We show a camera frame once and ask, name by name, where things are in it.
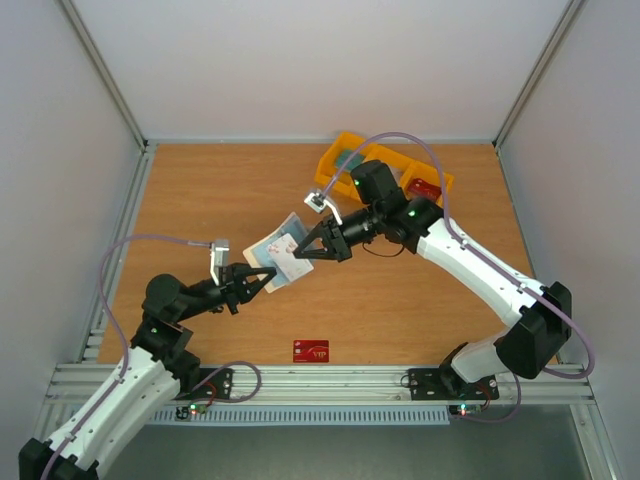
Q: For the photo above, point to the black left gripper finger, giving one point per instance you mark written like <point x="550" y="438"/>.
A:
<point x="243" y="271"/>
<point x="245" y="289"/>

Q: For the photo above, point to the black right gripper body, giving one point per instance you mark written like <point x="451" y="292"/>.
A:
<point x="337" y="241"/>

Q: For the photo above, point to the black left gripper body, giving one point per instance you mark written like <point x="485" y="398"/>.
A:
<point x="230" y="291"/>

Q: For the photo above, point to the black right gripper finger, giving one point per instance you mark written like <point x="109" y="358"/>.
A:
<point x="308" y="252"/>
<point x="319" y="234"/>

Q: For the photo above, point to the white card orange logo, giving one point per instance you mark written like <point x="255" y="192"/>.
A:
<point x="289" y="269"/>

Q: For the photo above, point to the red VIP card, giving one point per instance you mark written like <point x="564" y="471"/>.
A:
<point x="311" y="351"/>

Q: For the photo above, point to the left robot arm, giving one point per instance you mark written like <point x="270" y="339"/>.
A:
<point x="155" y="369"/>

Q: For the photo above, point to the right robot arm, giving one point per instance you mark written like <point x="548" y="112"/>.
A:
<point x="532" y="312"/>

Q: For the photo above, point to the teal card in bin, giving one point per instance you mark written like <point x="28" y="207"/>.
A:
<point x="349" y="159"/>

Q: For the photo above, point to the red card in bin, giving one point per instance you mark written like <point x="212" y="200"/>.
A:
<point x="419" y="187"/>

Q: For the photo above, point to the left circuit board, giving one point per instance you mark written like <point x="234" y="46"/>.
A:
<point x="189" y="412"/>

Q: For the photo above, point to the circuit board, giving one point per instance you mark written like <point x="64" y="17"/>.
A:
<point x="466" y="409"/>
<point x="189" y="412"/>

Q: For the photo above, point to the right circuit board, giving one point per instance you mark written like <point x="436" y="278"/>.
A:
<point x="466" y="409"/>

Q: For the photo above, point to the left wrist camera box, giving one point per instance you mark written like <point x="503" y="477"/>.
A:
<point x="219" y="251"/>

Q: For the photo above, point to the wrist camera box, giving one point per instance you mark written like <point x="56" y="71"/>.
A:
<point x="318" y="201"/>
<point x="219" y="251"/>

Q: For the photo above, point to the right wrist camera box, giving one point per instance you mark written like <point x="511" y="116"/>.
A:
<point x="318" y="201"/>

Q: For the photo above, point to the grey slotted cable duct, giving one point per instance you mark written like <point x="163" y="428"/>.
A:
<point x="266" y="416"/>

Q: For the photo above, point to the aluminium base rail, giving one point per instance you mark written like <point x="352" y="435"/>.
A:
<point x="335" y="385"/>

